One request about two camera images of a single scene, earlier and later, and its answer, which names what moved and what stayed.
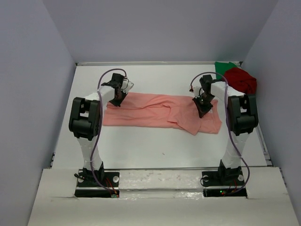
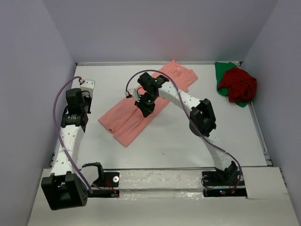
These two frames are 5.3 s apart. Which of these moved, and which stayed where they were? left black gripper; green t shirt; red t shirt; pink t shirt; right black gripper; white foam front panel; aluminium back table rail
Moved: pink t shirt; right black gripper; left black gripper
Stayed: white foam front panel; green t shirt; aluminium back table rail; red t shirt
